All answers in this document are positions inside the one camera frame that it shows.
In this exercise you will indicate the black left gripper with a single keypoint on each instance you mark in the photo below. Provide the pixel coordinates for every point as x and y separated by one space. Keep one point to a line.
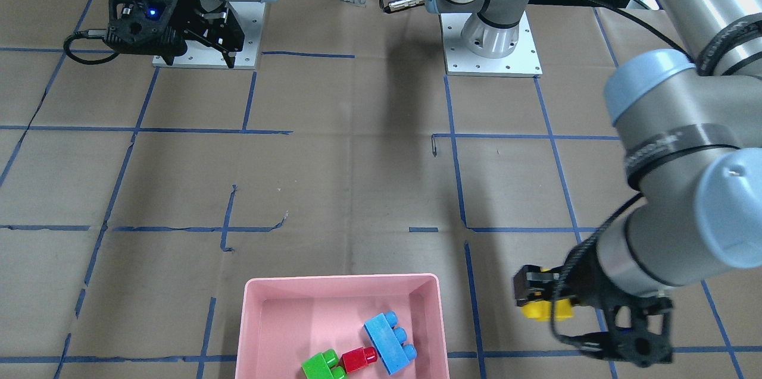
576 284

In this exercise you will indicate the red toy block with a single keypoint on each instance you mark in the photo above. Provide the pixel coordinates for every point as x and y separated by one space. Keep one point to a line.
358 359

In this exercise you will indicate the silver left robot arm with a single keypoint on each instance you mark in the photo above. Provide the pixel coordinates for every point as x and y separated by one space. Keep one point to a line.
689 121

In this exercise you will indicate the yellow toy block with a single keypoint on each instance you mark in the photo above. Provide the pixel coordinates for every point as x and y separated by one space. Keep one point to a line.
541 310

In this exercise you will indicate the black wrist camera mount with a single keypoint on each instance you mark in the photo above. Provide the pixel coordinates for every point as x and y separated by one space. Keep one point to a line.
145 27
637 328

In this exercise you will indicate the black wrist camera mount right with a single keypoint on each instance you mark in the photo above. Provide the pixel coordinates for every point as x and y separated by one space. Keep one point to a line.
145 27

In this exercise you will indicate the blue toy block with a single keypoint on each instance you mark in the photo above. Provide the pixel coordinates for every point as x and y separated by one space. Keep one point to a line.
390 342

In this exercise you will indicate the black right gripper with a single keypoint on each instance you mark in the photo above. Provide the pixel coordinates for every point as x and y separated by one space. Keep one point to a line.
191 17

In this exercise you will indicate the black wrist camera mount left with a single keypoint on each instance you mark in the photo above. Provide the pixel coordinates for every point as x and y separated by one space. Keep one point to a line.
637 328

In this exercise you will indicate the pink plastic box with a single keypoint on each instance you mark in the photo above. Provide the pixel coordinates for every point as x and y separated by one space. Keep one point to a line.
285 321

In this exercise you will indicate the green toy block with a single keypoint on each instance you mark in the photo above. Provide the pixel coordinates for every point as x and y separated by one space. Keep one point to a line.
323 365

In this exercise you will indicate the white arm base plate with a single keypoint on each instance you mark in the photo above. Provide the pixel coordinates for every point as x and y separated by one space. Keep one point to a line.
474 49
251 17

